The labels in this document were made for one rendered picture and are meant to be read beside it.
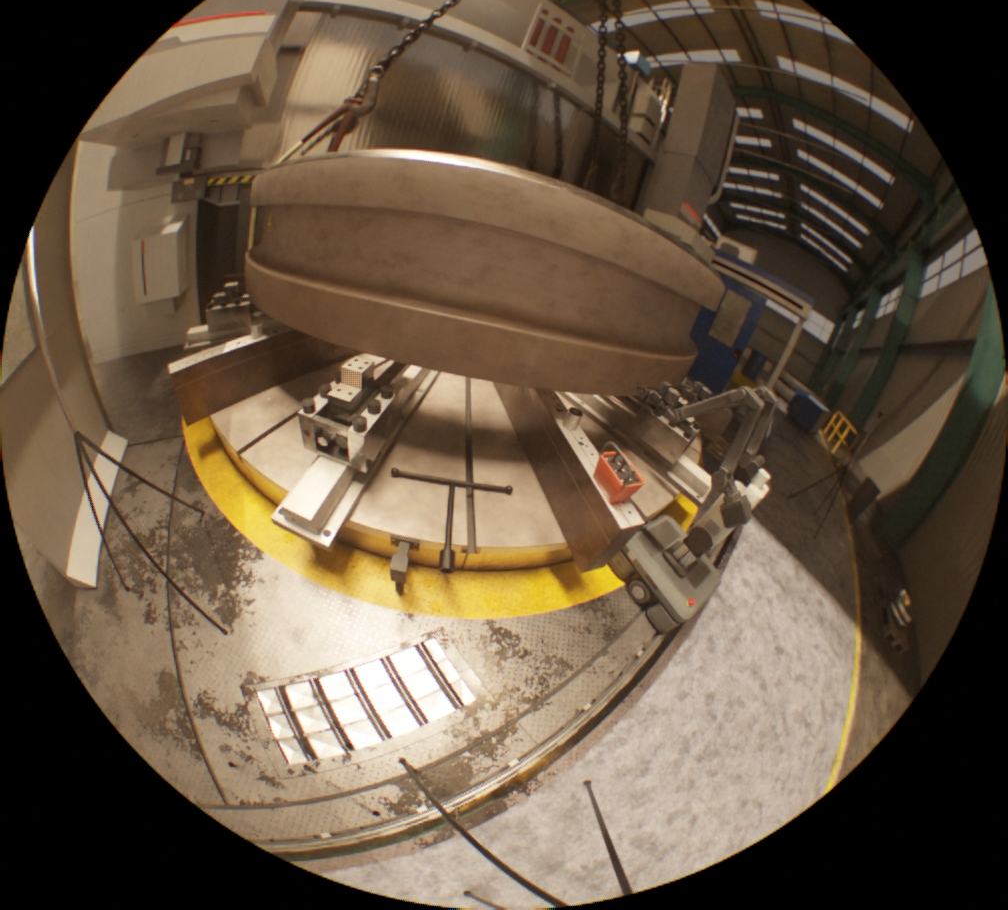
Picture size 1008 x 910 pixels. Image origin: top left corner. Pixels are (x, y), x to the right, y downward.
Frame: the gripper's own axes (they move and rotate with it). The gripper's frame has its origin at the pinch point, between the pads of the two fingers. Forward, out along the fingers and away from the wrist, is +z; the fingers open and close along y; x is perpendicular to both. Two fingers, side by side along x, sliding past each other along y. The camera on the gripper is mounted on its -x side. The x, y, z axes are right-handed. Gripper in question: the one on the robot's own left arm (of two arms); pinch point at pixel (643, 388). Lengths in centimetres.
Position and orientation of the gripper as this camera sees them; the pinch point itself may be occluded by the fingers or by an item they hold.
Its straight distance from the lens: 168.0
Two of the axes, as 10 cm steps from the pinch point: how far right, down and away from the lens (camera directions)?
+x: -2.5, 8.2, 5.2
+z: -3.9, -5.8, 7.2
